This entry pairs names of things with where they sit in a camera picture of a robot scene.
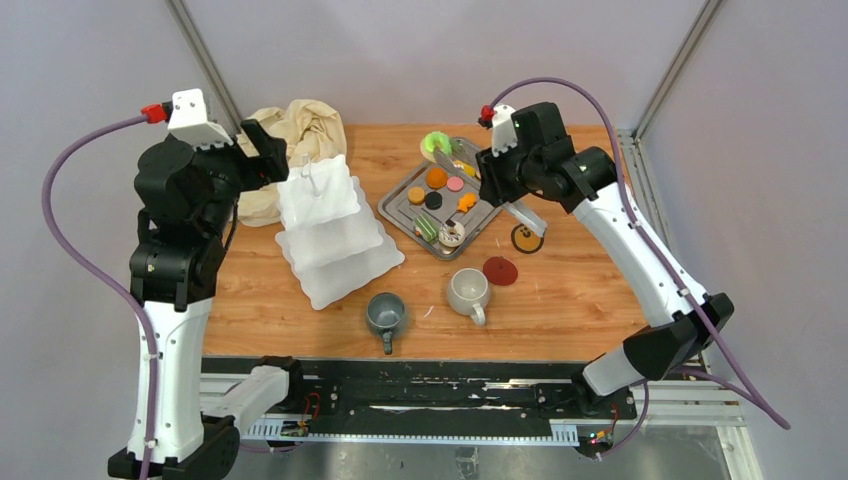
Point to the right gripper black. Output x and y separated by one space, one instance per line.
491 184

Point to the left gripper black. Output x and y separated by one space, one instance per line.
260 169

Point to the metal tongs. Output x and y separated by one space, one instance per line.
517 209

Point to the green frosted donut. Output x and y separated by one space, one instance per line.
435 141

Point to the white three-tier dessert stand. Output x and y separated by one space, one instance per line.
331 238

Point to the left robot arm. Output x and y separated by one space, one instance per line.
174 272

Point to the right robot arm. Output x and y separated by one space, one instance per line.
680 313

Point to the yellow cake cube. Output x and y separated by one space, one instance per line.
467 169

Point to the orange fish pastry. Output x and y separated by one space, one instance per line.
466 202

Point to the pink macaron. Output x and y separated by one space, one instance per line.
455 184

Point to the beige crumpled cloth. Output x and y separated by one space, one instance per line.
309 127

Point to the orange round cake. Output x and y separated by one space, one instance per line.
436 178

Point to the stainless steel tray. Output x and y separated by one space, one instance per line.
445 220

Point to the black round cookie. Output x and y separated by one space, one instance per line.
433 201

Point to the yellow bear face coaster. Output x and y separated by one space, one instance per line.
525 241

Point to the white chocolate donut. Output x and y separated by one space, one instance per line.
451 234

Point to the small orange cookie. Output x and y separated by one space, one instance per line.
416 195

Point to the green layered cake slice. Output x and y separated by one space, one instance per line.
426 228

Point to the red round coaster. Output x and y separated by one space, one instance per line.
500 271

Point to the white ceramic mug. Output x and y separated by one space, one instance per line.
468 294

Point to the grey ceramic mug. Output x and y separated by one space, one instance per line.
387 318

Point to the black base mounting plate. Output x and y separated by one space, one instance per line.
442 402

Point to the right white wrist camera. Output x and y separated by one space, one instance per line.
504 137

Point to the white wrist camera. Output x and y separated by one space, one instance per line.
190 122
504 137

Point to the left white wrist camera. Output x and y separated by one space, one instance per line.
190 122

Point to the left aluminium frame post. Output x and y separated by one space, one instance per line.
186 25

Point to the aluminium frame post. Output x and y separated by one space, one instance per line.
186 25
692 39

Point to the right aluminium frame post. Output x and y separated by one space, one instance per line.
692 39

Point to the aluminium side rail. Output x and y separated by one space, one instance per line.
680 400

